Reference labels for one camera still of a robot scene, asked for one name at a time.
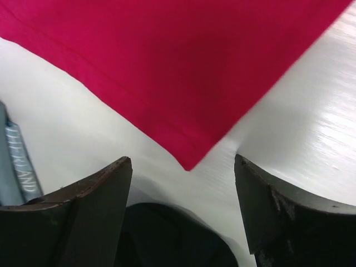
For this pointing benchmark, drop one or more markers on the black t shirt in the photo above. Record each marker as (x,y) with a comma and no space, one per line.
(154,235)

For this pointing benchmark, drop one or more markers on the red t shirt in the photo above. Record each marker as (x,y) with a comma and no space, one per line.
(183,72)

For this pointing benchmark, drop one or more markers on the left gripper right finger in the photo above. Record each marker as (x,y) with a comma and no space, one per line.
(288,226)

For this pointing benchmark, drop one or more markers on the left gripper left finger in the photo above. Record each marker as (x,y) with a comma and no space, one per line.
(77,225)

